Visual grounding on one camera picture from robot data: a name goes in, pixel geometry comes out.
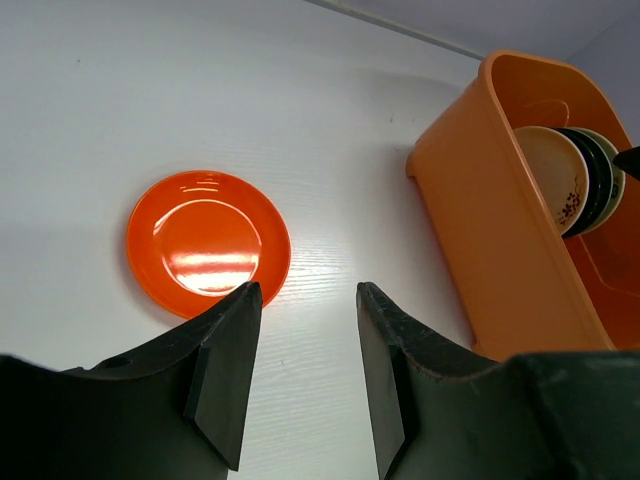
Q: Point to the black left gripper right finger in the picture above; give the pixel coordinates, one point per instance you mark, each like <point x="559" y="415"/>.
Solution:
<point x="440" y="411"/>

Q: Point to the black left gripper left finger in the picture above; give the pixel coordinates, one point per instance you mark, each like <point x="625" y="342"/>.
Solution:
<point x="172" y="408"/>

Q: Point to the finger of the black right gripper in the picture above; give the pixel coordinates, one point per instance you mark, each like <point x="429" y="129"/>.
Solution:
<point x="629" y="162"/>

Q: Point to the cream floral plate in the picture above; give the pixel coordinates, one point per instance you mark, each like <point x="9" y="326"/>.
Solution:
<point x="560" y="171"/>

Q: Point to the orange red plate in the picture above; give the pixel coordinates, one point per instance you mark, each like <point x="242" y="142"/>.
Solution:
<point x="195" y="236"/>

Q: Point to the orange plastic dish rack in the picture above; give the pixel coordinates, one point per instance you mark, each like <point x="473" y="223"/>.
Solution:
<point x="525" y="288"/>

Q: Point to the black plate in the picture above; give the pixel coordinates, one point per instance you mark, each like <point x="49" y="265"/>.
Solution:
<point x="600" y="178"/>

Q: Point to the pale green rimmed plate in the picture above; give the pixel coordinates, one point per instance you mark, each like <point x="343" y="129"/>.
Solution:
<point x="618" y="177"/>

